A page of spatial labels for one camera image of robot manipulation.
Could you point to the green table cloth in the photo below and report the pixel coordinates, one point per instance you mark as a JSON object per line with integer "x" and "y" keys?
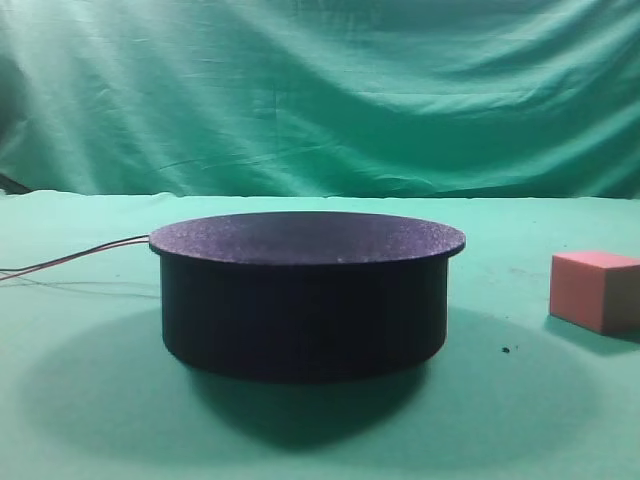
{"x": 89, "y": 392}

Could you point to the black round turntable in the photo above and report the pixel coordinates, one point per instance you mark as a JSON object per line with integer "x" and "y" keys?
{"x": 304, "y": 297}

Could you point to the green cloth backdrop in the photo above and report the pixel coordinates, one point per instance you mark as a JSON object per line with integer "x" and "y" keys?
{"x": 401, "y": 99}

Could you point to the pink foam cube block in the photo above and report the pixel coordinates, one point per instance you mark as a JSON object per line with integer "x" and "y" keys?
{"x": 596, "y": 290}

